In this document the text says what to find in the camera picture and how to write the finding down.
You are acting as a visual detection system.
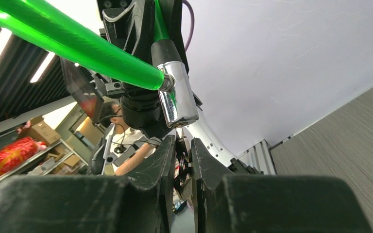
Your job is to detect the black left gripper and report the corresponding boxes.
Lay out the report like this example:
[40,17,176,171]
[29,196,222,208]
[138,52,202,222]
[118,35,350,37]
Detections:
[97,0,189,70]

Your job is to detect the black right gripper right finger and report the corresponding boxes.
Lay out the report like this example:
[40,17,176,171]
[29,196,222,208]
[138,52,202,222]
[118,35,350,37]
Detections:
[191,138,372,233]

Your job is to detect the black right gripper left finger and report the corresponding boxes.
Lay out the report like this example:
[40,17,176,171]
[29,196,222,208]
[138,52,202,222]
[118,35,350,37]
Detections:
[0,135,176,233]

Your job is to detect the green cable lock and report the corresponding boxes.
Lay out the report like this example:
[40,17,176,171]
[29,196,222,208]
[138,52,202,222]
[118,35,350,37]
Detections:
[0,0,199,128]

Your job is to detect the silver cable lock keys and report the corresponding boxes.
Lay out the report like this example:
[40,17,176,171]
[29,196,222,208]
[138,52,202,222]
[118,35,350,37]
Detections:
[174,128,192,201]

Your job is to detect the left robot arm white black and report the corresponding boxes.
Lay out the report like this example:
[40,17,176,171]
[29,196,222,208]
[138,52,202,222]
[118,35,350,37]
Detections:
[98,0,189,137]

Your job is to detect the person with glasses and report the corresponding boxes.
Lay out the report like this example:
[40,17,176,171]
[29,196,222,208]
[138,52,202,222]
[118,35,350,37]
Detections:
[101,101,158,176]

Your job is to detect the black monitor screen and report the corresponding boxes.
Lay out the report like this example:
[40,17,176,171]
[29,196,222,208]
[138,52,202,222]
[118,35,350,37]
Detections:
[60,57,104,124]

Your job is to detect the cardboard box on shelf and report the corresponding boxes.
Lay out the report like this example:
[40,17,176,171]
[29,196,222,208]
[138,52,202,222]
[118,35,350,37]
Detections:
[17,116,61,146]

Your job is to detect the red patterned bag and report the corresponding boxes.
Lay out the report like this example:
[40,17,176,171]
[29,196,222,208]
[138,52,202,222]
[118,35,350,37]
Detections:
[0,136,47,176]

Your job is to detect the aluminium frame rail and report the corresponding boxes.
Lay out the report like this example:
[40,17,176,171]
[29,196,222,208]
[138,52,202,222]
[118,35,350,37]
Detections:
[238,134,294,175]

